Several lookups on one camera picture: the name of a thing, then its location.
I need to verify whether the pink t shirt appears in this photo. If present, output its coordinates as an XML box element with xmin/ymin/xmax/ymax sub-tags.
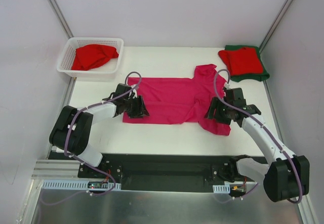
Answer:
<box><xmin>123</xmin><ymin>64</ymin><xmax>231</xmax><ymax>136</ymax></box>

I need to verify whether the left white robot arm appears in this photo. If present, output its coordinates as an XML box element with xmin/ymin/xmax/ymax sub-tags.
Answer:
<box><xmin>49</xmin><ymin>84</ymin><xmax>149</xmax><ymax>178</ymax></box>

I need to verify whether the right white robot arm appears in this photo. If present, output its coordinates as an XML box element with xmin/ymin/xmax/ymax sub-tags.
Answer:
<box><xmin>206</xmin><ymin>88</ymin><xmax>310</xmax><ymax>204</ymax></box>

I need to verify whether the folded red t shirt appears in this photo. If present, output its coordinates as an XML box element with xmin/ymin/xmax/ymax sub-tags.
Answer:
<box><xmin>218</xmin><ymin>47</ymin><xmax>263</xmax><ymax>76</ymax></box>

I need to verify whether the folded green t shirt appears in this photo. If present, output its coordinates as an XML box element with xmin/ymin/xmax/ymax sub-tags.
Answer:
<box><xmin>225</xmin><ymin>45</ymin><xmax>270</xmax><ymax>82</ymax></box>

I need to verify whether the white plastic basket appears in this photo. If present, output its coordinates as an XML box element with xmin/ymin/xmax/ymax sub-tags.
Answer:
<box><xmin>57</xmin><ymin>37</ymin><xmax>124</xmax><ymax>80</ymax></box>

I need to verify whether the red crumpled t shirt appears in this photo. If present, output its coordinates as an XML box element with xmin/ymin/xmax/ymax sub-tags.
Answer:
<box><xmin>71</xmin><ymin>44</ymin><xmax>119</xmax><ymax>71</ymax></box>

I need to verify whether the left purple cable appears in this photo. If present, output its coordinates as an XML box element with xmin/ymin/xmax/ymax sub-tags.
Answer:
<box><xmin>40</xmin><ymin>71</ymin><xmax>142</xmax><ymax>206</ymax></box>

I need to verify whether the purple cable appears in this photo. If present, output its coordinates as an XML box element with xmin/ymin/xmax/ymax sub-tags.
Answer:
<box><xmin>214</xmin><ymin>69</ymin><xmax>304</xmax><ymax>204</ymax></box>
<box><xmin>40</xmin><ymin>71</ymin><xmax>142</xmax><ymax>206</ymax></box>

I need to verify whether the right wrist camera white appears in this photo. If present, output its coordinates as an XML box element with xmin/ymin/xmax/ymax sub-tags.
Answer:
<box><xmin>223</xmin><ymin>83</ymin><xmax>230</xmax><ymax>90</ymax></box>

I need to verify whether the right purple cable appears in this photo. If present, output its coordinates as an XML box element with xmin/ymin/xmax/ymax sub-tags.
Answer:
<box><xmin>214</xmin><ymin>69</ymin><xmax>304</xmax><ymax>204</ymax></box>

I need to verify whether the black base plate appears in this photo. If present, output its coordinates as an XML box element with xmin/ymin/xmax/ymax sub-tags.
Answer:
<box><xmin>48</xmin><ymin>152</ymin><xmax>269</xmax><ymax>192</ymax></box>

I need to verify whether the right grey cable duct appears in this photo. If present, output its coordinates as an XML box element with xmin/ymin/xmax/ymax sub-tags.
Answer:
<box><xmin>213</xmin><ymin>184</ymin><xmax>230</xmax><ymax>194</ymax></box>

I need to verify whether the grey cable duct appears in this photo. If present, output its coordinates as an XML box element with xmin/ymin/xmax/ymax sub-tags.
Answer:
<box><xmin>213</xmin><ymin>184</ymin><xmax>230</xmax><ymax>194</ymax></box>
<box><xmin>43</xmin><ymin>179</ymin><xmax>122</xmax><ymax>192</ymax></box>

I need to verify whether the left grey cable duct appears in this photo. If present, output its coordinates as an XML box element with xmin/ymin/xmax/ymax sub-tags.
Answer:
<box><xmin>43</xmin><ymin>179</ymin><xmax>122</xmax><ymax>192</ymax></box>

